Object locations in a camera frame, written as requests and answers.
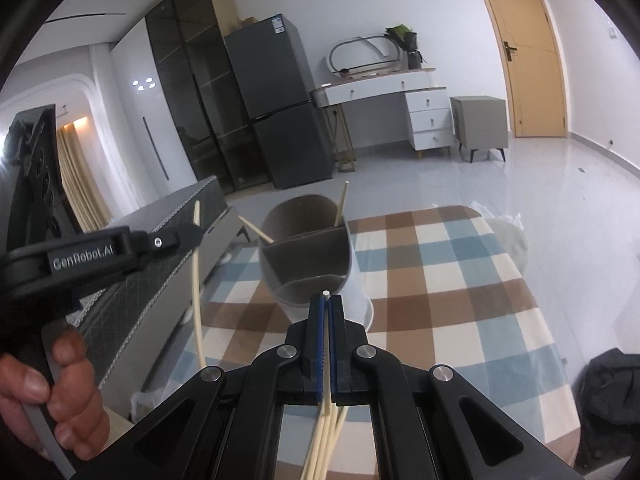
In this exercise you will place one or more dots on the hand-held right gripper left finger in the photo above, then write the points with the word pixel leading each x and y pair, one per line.
pixel 320 360

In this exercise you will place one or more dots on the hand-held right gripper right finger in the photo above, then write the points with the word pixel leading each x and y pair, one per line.
pixel 336 380

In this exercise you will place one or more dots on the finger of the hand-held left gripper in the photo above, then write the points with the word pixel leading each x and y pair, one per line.
pixel 167 242

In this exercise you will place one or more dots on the wooden chopstick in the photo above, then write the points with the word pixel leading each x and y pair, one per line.
pixel 341 205
pixel 256 230
pixel 328 340
pixel 325 452
pixel 310 452
pixel 339 425
pixel 198 300

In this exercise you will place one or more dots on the white divided utensil holder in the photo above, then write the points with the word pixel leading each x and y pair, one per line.
pixel 300 255

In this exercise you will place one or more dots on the person's left hand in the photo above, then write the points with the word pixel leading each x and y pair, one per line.
pixel 75 370

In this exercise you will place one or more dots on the beige curtain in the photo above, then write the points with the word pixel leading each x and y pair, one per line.
pixel 82 175

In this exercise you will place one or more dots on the white wardrobe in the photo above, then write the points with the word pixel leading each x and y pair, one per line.
pixel 145 135

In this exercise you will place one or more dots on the plaid blanket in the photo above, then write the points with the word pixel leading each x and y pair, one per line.
pixel 450 310

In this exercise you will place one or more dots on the dark glass cabinet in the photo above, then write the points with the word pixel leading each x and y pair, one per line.
pixel 195 85

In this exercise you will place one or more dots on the dark grey refrigerator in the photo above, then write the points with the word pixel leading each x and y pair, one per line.
pixel 280 110

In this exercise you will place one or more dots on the beige round pouf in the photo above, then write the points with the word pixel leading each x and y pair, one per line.
pixel 512 250

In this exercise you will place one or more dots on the clear plastic wrap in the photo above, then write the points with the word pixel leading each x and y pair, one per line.
pixel 492 212

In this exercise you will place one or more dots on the cardboard box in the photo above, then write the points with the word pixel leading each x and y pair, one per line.
pixel 247 22

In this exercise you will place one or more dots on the white dressing table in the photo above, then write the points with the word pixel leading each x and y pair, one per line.
pixel 425 110

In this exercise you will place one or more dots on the oval mirror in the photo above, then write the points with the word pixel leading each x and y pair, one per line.
pixel 362 52

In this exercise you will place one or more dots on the black backpack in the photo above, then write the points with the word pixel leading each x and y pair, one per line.
pixel 615 400

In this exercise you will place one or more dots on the grey nightstand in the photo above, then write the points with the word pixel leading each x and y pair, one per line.
pixel 477 120

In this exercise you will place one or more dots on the bouquet in black wrap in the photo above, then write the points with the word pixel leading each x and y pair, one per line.
pixel 407 45

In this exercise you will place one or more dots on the wooden door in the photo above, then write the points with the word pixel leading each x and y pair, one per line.
pixel 525 50

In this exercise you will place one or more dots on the grey upholstered bed frame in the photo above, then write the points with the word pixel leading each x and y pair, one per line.
pixel 150 285

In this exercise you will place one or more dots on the gold frame stool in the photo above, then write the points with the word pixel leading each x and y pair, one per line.
pixel 342 140

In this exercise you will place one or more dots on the white wall switch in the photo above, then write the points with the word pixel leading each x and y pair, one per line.
pixel 612 33

